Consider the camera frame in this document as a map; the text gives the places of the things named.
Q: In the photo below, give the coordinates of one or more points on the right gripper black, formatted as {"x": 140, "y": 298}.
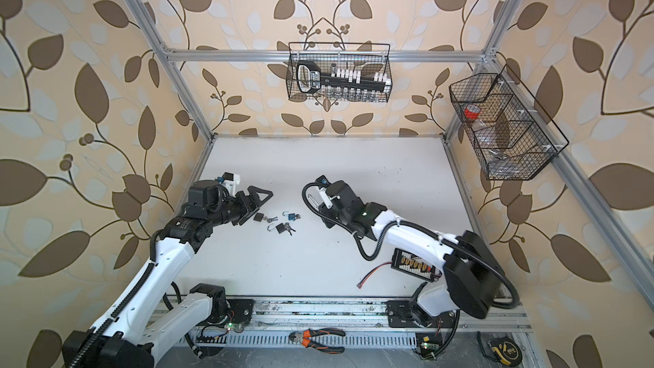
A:
{"x": 327, "y": 211}

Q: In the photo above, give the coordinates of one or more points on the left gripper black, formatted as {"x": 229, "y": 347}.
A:
{"x": 251, "y": 209}

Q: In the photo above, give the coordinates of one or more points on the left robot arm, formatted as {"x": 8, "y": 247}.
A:
{"x": 124, "y": 336}

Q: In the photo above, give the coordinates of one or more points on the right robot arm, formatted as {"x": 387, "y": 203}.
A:
{"x": 471, "y": 281}

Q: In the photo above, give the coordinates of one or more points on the black padlock with keys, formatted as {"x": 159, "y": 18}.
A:
{"x": 281, "y": 228}

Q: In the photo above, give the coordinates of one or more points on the blue small padlock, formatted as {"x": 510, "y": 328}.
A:
{"x": 291, "y": 216}

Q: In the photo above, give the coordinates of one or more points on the black connector board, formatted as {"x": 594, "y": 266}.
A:
{"x": 408, "y": 263}

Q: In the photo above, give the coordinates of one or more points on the socket set black holder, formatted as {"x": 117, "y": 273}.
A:
{"x": 311, "y": 79}

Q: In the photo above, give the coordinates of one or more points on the red cap bottle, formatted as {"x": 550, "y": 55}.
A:
{"x": 471, "y": 113}

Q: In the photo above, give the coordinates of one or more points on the yellow black tape measure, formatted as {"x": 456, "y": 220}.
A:
{"x": 502, "y": 350}

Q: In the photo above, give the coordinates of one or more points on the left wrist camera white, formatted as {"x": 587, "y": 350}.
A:
{"x": 230, "y": 181}

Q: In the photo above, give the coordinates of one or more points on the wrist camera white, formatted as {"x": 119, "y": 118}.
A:
{"x": 324, "y": 200}
{"x": 230, "y": 181}

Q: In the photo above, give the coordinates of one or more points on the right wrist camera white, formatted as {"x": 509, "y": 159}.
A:
{"x": 324, "y": 200}

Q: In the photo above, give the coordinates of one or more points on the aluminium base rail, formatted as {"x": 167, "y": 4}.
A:
{"x": 369, "y": 323}

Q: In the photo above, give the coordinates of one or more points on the black wire basket back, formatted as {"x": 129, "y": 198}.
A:
{"x": 368, "y": 57}

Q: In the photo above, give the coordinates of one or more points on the black wire basket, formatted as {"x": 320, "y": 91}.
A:
{"x": 368, "y": 57}
{"x": 515, "y": 137}

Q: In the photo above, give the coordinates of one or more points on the black wire basket right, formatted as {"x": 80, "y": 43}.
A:
{"x": 515, "y": 137}

